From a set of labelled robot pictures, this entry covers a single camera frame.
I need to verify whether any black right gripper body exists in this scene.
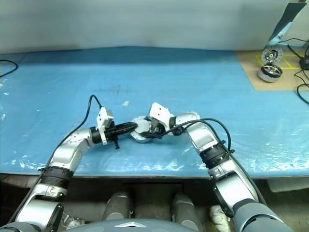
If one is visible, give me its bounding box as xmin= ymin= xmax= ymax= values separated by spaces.
xmin=149 ymin=118 xmax=168 ymax=135

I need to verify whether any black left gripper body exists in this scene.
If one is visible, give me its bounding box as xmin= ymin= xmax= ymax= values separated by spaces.
xmin=105 ymin=125 xmax=122 ymax=150

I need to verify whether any round hinged motor lid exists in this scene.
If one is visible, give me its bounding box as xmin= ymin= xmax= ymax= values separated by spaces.
xmin=131 ymin=116 xmax=151 ymax=136

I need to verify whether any spare silver motor housing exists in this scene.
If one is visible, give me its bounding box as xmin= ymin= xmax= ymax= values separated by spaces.
xmin=257 ymin=63 xmax=283 ymax=84

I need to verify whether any spare round motor lid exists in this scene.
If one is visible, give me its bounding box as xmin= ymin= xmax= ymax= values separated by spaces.
xmin=262 ymin=45 xmax=283 ymax=63

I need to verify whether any blue plastic table cover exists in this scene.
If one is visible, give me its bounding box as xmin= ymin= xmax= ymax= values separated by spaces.
xmin=0 ymin=46 xmax=309 ymax=179

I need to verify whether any grey rounded robot leg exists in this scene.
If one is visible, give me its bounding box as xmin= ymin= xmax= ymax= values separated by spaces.
xmin=105 ymin=191 xmax=135 ymax=221
xmin=171 ymin=192 xmax=201 ymax=231

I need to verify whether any grey robot torso with emblem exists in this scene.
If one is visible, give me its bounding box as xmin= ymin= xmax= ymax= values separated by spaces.
xmin=62 ymin=218 xmax=211 ymax=232

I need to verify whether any white crumpled object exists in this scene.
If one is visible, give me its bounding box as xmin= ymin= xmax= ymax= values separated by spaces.
xmin=209 ymin=204 xmax=230 ymax=222

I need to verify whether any brown cardboard sheet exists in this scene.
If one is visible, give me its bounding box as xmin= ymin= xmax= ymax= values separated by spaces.
xmin=237 ymin=49 xmax=309 ymax=91

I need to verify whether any blue taped leaning stand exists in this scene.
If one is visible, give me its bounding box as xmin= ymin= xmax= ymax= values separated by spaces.
xmin=266 ymin=0 xmax=302 ymax=47

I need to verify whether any black power adapter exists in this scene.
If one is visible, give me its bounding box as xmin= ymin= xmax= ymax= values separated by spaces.
xmin=299 ymin=42 xmax=309 ymax=70

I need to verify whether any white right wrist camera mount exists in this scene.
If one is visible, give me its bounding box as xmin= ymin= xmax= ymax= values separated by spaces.
xmin=149 ymin=102 xmax=177 ymax=132

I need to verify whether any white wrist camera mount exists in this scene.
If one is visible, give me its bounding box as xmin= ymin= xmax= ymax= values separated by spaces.
xmin=96 ymin=107 xmax=114 ymax=146
xmin=149 ymin=102 xmax=177 ymax=132

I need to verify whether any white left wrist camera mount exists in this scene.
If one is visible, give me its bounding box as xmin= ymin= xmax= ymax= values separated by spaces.
xmin=96 ymin=107 xmax=114 ymax=146

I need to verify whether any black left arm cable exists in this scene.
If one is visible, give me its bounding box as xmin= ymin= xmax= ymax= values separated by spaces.
xmin=38 ymin=94 xmax=104 ymax=175

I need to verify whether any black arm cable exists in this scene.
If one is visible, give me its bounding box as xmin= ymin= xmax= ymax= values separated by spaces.
xmin=159 ymin=117 xmax=267 ymax=205
xmin=38 ymin=94 xmax=104 ymax=175

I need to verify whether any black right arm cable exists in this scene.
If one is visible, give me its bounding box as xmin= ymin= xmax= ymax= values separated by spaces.
xmin=159 ymin=117 xmax=267 ymax=205

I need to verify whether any small metal part with wire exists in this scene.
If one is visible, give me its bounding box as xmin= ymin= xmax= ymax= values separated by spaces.
xmin=61 ymin=212 xmax=85 ymax=230

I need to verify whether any black cable at table edge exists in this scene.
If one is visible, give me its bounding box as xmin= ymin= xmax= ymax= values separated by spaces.
xmin=0 ymin=59 xmax=19 ymax=78

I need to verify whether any thin black looped cable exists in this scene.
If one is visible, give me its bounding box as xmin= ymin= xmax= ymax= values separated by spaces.
xmin=280 ymin=37 xmax=309 ymax=105

